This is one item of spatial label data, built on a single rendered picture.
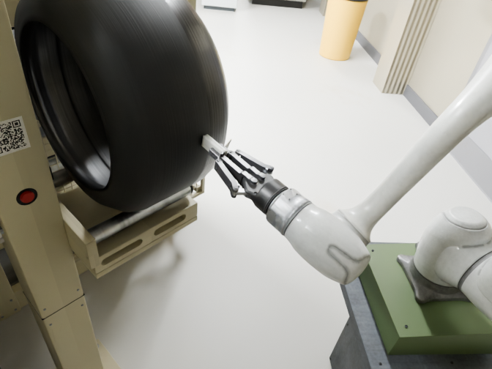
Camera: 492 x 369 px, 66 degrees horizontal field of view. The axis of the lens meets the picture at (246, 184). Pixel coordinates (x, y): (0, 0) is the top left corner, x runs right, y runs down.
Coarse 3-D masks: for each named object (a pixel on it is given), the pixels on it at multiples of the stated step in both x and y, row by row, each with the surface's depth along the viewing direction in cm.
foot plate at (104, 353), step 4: (96, 340) 170; (100, 344) 169; (100, 348) 167; (104, 348) 167; (100, 352) 166; (104, 352) 166; (108, 352) 166; (100, 356) 165; (104, 356) 165; (108, 356) 165; (104, 360) 163; (108, 360) 164; (112, 360) 164; (104, 364) 162; (108, 364) 162; (112, 364) 163; (116, 364) 163; (56, 368) 159; (104, 368) 161; (108, 368) 161; (112, 368) 161; (116, 368) 161; (120, 368) 162
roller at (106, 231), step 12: (180, 192) 116; (192, 192) 120; (156, 204) 111; (168, 204) 114; (120, 216) 105; (132, 216) 106; (144, 216) 109; (96, 228) 100; (108, 228) 102; (120, 228) 104; (96, 240) 100
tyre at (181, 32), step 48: (48, 0) 76; (96, 0) 74; (144, 0) 79; (48, 48) 109; (96, 48) 73; (144, 48) 75; (192, 48) 82; (48, 96) 115; (96, 96) 77; (144, 96) 75; (192, 96) 82; (96, 144) 123; (144, 144) 79; (192, 144) 87; (96, 192) 100; (144, 192) 88
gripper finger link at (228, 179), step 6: (216, 162) 83; (222, 162) 83; (216, 168) 84; (222, 168) 82; (222, 174) 82; (228, 174) 81; (228, 180) 80; (234, 180) 80; (228, 186) 81; (234, 186) 79; (234, 192) 78
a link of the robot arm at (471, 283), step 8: (488, 256) 99; (480, 264) 98; (488, 264) 95; (472, 272) 99; (480, 272) 97; (488, 272) 94; (464, 280) 101; (472, 280) 99; (480, 280) 96; (488, 280) 93; (464, 288) 102; (472, 288) 99; (480, 288) 96; (488, 288) 94; (472, 296) 99; (480, 296) 97; (488, 296) 94; (480, 304) 98; (488, 304) 95; (488, 312) 96
